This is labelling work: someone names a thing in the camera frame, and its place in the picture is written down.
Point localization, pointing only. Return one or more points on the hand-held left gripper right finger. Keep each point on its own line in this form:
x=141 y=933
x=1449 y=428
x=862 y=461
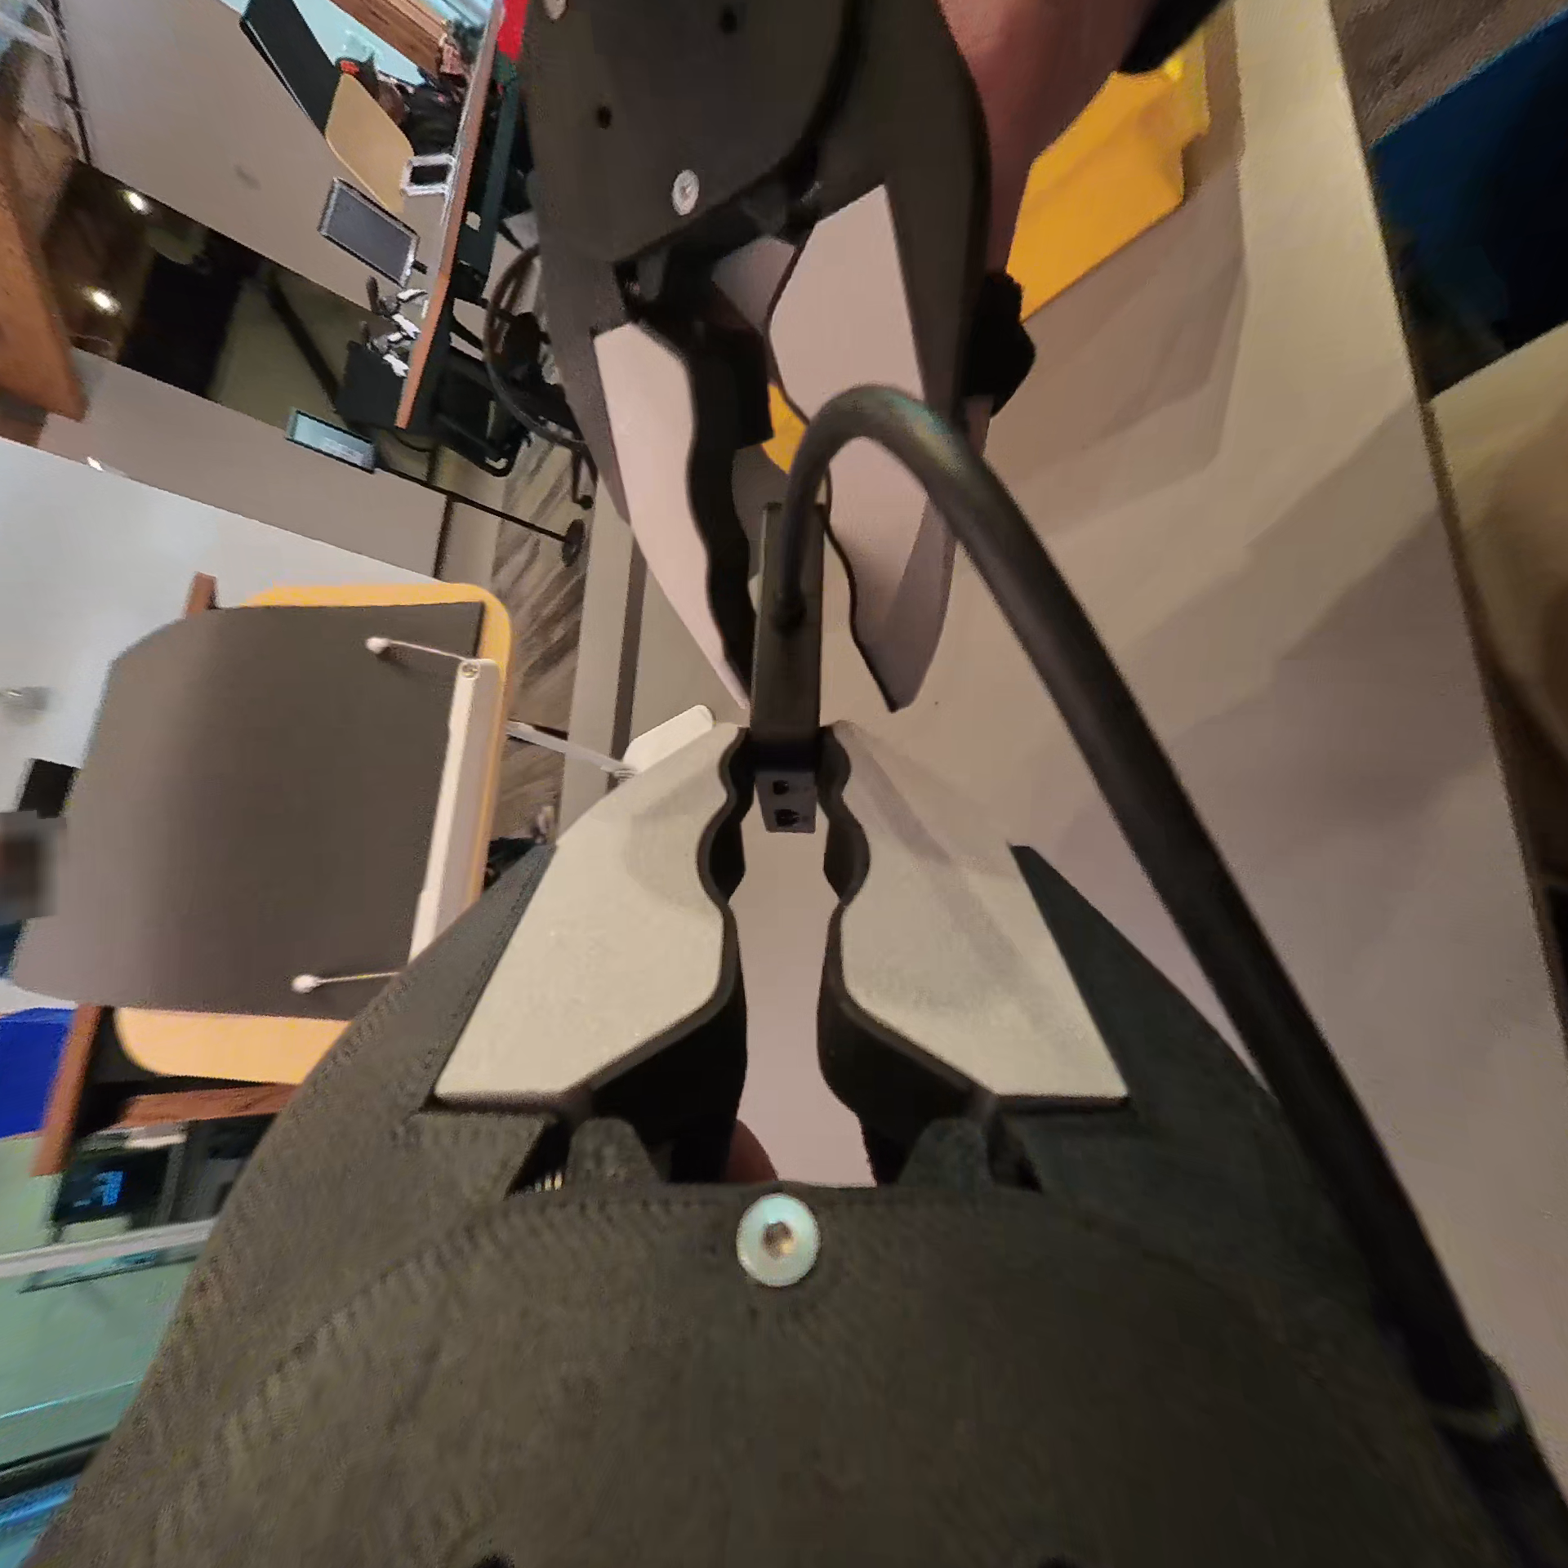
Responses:
x=967 y=956

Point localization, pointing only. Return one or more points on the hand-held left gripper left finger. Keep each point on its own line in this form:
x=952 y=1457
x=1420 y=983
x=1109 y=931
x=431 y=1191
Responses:
x=586 y=943

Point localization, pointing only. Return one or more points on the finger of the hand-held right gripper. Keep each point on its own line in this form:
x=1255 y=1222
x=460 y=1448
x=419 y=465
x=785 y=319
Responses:
x=913 y=612
x=649 y=465

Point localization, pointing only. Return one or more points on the black usb hub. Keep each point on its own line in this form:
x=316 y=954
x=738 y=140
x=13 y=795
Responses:
x=783 y=698

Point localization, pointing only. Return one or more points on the yellow plastic bin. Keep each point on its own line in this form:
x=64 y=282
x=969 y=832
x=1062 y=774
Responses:
x=1101 y=196

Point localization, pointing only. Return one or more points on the person's right hand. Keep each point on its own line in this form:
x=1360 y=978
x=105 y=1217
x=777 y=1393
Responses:
x=1041 y=60

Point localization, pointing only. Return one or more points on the black office chair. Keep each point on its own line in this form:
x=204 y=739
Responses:
x=526 y=336

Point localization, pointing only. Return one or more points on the white-tipped thin rod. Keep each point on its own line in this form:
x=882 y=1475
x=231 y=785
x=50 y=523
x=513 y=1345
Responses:
x=421 y=653
x=569 y=746
x=349 y=979

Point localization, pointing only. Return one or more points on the white rounded tab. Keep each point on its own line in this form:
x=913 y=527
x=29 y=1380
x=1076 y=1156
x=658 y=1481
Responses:
x=666 y=739

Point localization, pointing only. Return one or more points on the wooden-edged desk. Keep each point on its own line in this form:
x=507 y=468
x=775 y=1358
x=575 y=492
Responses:
x=448 y=214

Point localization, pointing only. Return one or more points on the beige wooden chair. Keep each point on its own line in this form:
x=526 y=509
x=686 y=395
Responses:
x=367 y=146

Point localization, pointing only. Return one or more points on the small black sign display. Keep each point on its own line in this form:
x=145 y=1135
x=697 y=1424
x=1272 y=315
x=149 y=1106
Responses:
x=328 y=441

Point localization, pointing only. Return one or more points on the small grey screen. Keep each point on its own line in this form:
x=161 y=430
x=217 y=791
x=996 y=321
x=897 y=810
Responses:
x=365 y=226

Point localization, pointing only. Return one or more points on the black sheet panel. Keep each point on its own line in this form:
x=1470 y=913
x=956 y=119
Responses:
x=244 y=809

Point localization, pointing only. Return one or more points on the small blue object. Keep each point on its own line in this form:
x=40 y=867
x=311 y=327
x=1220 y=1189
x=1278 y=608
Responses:
x=31 y=1071

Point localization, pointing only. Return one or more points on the person's beige trousers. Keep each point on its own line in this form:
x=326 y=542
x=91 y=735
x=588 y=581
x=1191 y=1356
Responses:
x=1525 y=527

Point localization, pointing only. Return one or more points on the white bracket bar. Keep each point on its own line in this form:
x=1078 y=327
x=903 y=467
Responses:
x=458 y=809

